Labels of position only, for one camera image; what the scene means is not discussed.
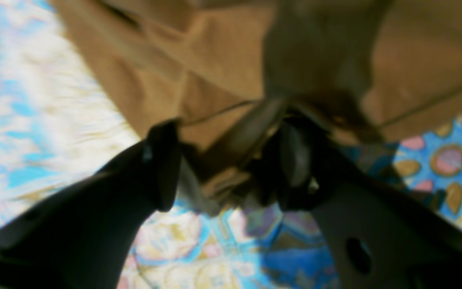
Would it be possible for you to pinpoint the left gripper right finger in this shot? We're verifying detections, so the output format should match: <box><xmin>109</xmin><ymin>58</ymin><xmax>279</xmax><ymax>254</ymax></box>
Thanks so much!
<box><xmin>275</xmin><ymin>117</ymin><xmax>462</xmax><ymax>289</ymax></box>

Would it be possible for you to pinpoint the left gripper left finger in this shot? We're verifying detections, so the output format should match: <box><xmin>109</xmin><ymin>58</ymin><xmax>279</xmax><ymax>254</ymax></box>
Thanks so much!
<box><xmin>0</xmin><ymin>120</ymin><xmax>182</xmax><ymax>289</ymax></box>

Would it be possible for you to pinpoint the brown t-shirt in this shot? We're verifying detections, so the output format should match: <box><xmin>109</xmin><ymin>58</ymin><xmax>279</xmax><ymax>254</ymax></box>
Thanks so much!
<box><xmin>51</xmin><ymin>0</ymin><xmax>462</xmax><ymax>209</ymax></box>

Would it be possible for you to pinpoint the patterned tablecloth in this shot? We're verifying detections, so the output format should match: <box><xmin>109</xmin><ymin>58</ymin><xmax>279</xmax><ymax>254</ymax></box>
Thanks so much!
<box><xmin>0</xmin><ymin>0</ymin><xmax>462</xmax><ymax>289</ymax></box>

